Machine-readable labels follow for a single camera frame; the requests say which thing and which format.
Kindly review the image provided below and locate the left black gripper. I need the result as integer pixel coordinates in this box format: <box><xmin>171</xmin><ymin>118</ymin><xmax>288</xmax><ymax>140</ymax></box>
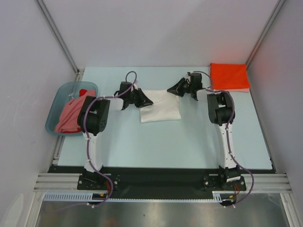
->
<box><xmin>127</xmin><ymin>88</ymin><xmax>153</xmax><ymax>108</ymax></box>

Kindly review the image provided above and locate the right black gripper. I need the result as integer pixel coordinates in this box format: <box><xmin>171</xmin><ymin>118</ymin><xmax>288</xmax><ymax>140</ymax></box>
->
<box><xmin>168</xmin><ymin>78</ymin><xmax>194</xmax><ymax>97</ymax></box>

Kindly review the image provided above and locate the white printed t shirt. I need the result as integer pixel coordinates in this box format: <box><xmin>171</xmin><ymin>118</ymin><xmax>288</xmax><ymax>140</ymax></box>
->
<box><xmin>140</xmin><ymin>90</ymin><xmax>181</xmax><ymax>123</ymax></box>

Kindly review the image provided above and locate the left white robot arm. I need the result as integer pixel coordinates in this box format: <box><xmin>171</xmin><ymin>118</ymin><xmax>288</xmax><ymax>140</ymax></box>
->
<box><xmin>77</xmin><ymin>81</ymin><xmax>154</xmax><ymax>189</ymax></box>

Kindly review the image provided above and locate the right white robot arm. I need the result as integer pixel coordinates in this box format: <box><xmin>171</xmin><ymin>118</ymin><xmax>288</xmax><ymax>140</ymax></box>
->
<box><xmin>167</xmin><ymin>70</ymin><xmax>241</xmax><ymax>190</ymax></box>

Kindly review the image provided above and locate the folded orange t shirt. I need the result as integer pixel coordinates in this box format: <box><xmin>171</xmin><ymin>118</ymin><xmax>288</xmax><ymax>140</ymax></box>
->
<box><xmin>210</xmin><ymin>63</ymin><xmax>250</xmax><ymax>90</ymax></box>

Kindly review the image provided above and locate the pink t shirt in basket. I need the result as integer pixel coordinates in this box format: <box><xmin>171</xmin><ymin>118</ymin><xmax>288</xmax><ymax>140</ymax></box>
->
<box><xmin>54</xmin><ymin>89</ymin><xmax>96</xmax><ymax>133</ymax></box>

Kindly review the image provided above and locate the blue plastic basket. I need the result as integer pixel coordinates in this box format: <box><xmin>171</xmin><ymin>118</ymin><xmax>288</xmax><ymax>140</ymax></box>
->
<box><xmin>45</xmin><ymin>81</ymin><xmax>98</xmax><ymax>136</ymax></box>

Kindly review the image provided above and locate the left aluminium frame post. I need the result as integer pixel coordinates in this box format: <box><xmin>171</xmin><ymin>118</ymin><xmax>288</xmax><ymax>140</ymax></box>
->
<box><xmin>35</xmin><ymin>0</ymin><xmax>79</xmax><ymax>74</ymax></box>

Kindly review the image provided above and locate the aluminium frame post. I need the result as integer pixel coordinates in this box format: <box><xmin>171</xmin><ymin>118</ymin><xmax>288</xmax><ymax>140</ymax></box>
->
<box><xmin>246</xmin><ymin>0</ymin><xmax>287</xmax><ymax>70</ymax></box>
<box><xmin>35</xmin><ymin>0</ymin><xmax>79</xmax><ymax>74</ymax></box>

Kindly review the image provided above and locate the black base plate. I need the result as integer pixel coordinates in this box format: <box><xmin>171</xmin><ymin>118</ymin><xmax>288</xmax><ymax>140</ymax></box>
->
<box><xmin>48</xmin><ymin>165</ymin><xmax>275</xmax><ymax>198</ymax></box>

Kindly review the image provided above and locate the grey slotted cable duct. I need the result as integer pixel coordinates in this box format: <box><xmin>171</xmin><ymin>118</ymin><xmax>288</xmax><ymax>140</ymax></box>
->
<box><xmin>43</xmin><ymin>192</ymin><xmax>236</xmax><ymax>203</ymax></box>

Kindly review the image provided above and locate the right aluminium frame post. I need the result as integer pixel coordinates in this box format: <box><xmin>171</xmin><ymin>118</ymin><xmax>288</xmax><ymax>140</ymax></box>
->
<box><xmin>246</xmin><ymin>0</ymin><xmax>287</xmax><ymax>70</ymax></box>

